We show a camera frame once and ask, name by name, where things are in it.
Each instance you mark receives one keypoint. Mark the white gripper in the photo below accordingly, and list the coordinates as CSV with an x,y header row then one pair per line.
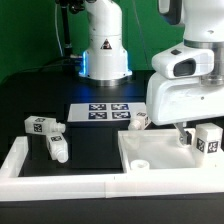
x,y
182,100

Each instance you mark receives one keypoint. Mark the white square tabletop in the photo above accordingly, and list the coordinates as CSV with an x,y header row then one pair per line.
x,y
161,149

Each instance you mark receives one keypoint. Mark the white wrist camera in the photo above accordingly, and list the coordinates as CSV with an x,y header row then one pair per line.
x,y
181,61

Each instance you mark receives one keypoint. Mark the black camera stand pole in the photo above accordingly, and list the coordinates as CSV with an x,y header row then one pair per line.
x,y
73,6

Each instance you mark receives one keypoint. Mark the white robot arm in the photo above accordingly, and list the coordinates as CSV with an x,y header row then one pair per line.
x,y
106,62

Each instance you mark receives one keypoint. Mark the white sheet with tags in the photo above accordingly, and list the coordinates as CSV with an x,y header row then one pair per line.
x,y
103,111

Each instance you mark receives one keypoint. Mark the white U-shaped obstacle fence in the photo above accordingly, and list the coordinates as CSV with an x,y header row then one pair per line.
x,y
14,187

